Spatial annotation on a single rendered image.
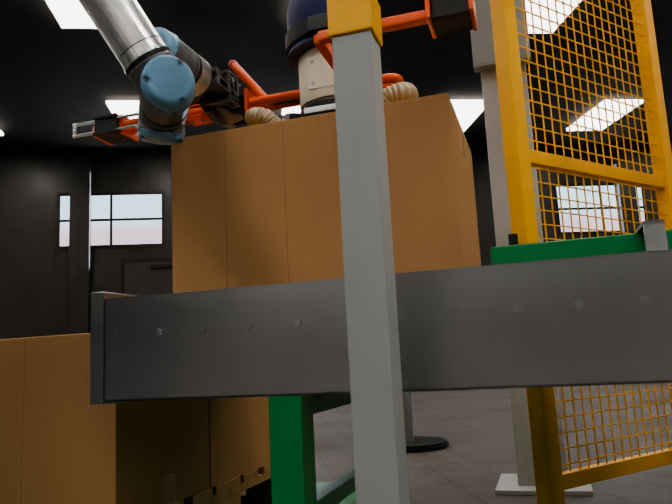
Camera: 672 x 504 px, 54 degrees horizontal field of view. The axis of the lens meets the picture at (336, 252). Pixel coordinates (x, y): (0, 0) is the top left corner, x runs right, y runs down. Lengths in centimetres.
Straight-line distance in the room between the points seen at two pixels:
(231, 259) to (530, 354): 63
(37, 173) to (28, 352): 994
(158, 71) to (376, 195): 47
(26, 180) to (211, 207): 1019
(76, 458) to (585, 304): 107
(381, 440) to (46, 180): 1072
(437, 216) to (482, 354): 30
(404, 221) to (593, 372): 44
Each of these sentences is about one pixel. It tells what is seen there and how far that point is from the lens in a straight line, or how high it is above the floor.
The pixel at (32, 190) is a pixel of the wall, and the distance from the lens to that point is 1146.
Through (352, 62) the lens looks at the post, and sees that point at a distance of 99.
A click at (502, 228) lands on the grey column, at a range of 237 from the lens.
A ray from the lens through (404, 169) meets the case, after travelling 126.
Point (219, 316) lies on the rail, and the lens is 118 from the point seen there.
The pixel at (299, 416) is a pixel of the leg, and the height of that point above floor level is 37.
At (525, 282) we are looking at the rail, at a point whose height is 56.
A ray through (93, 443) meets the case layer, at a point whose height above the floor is 31.
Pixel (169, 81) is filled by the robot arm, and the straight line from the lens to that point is 118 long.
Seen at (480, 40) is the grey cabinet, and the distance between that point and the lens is 254.
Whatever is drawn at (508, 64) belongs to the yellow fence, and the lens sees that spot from 195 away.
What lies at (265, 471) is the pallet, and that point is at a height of 13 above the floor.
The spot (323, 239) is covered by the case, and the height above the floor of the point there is 69.
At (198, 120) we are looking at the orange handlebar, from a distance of 169.
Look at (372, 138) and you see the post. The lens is 94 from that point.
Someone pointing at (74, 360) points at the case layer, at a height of 49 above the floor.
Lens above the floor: 46
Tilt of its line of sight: 9 degrees up
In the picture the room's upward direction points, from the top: 3 degrees counter-clockwise
